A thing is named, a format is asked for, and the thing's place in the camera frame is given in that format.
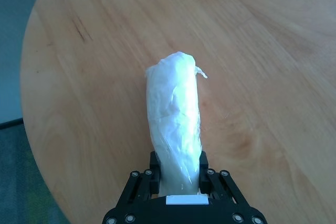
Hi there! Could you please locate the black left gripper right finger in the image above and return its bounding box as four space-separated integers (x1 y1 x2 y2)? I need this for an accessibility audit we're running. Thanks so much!
197 151 248 206

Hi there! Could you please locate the black baseboard strip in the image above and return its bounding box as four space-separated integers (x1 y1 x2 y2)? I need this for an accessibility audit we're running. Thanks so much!
0 118 24 131

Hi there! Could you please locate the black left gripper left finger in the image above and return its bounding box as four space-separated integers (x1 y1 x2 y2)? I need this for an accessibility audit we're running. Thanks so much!
118 151 162 204

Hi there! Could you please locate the white sandbag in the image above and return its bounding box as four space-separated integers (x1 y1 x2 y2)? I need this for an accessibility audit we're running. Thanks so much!
145 50 208 196

